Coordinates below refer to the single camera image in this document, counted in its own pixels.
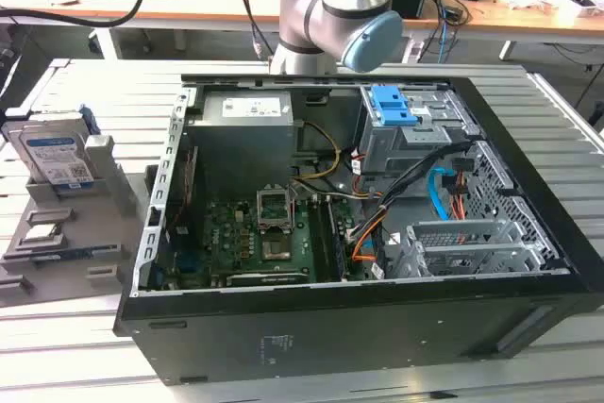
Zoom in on grey metal drive cage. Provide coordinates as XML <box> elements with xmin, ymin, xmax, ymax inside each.
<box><xmin>358</xmin><ymin>85</ymin><xmax>478</xmax><ymax>183</ymax></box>

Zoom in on silver CPU chip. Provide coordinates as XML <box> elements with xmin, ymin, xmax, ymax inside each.
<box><xmin>20</xmin><ymin>225</ymin><xmax>61</xmax><ymax>247</ymax></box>

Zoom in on CPU socket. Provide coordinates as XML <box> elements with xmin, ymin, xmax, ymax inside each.
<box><xmin>260</xmin><ymin>233</ymin><xmax>293</xmax><ymax>262</ymax></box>

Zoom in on silver disk bay bracket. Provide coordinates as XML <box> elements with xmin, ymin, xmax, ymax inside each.
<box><xmin>413</xmin><ymin>241</ymin><xmax>562</xmax><ymax>278</ymax></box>
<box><xmin>405</xmin><ymin>220</ymin><xmax>526</xmax><ymax>254</ymax></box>

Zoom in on blue plastic bay latch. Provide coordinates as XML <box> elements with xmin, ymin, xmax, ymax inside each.
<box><xmin>370</xmin><ymin>84</ymin><xmax>422</xmax><ymax>127</ymax></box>

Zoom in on red orange power wires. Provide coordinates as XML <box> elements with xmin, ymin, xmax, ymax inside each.
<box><xmin>449</xmin><ymin>170</ymin><xmax>468</xmax><ymax>222</ymax></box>

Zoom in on grey parts rack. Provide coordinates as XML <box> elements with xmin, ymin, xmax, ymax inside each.
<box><xmin>0</xmin><ymin>133</ymin><xmax>145</xmax><ymax>310</ymax></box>

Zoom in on metal socket cover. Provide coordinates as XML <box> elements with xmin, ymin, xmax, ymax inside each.
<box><xmin>255</xmin><ymin>183</ymin><xmax>296</xmax><ymax>234</ymax></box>

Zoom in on blue RAM stick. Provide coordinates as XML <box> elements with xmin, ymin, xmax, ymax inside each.
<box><xmin>3</xmin><ymin>243</ymin><xmax>120</xmax><ymax>263</ymax></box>

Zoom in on yellow power wires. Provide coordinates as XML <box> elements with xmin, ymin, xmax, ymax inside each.
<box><xmin>292</xmin><ymin>120</ymin><xmax>344</xmax><ymax>182</ymax></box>

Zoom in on light blue data wire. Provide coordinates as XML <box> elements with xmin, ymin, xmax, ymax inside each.
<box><xmin>426</xmin><ymin>164</ymin><xmax>455</xmax><ymax>223</ymax></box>

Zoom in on black RAM slot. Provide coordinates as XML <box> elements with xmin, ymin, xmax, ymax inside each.
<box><xmin>316</xmin><ymin>199</ymin><xmax>334</xmax><ymax>281</ymax></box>
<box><xmin>329</xmin><ymin>202</ymin><xmax>353</xmax><ymax>281</ymax></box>

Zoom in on black cable bundle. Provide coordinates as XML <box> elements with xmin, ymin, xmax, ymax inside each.
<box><xmin>346</xmin><ymin>140</ymin><xmax>473</xmax><ymax>244</ymax></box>

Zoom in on green motherboard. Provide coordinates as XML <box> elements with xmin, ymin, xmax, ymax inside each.
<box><xmin>155</xmin><ymin>197</ymin><xmax>351</xmax><ymax>291</ymax></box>

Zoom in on hard disk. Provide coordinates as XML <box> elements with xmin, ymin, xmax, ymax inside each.
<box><xmin>1</xmin><ymin>103</ymin><xmax>101</xmax><ymax>194</ymax></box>

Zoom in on black open PC case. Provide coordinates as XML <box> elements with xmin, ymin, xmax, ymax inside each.
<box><xmin>112</xmin><ymin>73</ymin><xmax>604</xmax><ymax>385</ymax></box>

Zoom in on grey power supply unit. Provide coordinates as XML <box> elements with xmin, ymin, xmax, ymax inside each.
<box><xmin>188</xmin><ymin>91</ymin><xmax>304</xmax><ymax>187</ymax></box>

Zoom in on orange data wire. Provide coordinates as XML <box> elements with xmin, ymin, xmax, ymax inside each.
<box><xmin>350</xmin><ymin>211</ymin><xmax>391</xmax><ymax>263</ymax></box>

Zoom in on hanging grey cables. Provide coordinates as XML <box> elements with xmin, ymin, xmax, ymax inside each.
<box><xmin>232</xmin><ymin>0</ymin><xmax>276</xmax><ymax>60</ymax></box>

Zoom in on black graphics card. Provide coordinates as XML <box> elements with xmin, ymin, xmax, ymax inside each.
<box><xmin>226</xmin><ymin>272</ymin><xmax>309</xmax><ymax>288</ymax></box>

